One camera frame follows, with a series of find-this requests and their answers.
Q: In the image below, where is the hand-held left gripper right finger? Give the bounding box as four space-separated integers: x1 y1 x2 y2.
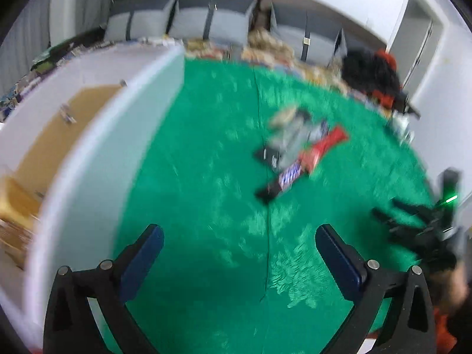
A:
316 224 437 354

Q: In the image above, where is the long clear black snack packet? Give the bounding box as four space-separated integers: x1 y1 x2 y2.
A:
253 112 314 172

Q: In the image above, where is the red garment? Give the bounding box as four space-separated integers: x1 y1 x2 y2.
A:
371 52 398 108

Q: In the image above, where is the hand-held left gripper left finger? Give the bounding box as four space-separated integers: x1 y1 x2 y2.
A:
43 224 165 354

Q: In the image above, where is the grey pleated curtain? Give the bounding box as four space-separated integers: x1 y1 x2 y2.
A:
0 0 50 96
50 0 115 45

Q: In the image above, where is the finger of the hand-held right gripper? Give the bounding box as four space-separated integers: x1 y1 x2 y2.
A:
393 199 434 222
372 209 425 239

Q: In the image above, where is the person's right forearm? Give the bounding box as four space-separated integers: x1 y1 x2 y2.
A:
430 267 467 354

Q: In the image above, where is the white storage box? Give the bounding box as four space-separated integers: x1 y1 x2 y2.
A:
0 44 185 347

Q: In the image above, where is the red snack packet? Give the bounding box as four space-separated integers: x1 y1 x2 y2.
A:
300 125 350 176

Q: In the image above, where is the white blue teapot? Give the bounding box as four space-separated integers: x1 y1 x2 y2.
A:
396 116 415 143

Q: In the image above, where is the dark chocolate bar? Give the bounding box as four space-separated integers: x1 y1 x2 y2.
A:
255 161 307 203

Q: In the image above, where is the black clothing pile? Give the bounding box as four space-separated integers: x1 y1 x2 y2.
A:
341 50 402 94

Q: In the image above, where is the white door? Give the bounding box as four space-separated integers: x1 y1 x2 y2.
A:
391 0 443 89

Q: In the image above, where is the yellow wafer stick packet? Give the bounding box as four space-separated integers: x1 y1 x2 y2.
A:
268 106 299 130

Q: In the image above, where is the green patterned cloth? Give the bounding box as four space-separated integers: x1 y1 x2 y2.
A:
111 59 443 354

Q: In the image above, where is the beige folded blanket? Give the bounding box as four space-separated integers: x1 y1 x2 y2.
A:
246 27 296 63

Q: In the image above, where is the floral bedsheet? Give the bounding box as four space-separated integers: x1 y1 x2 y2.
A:
122 35 410 119

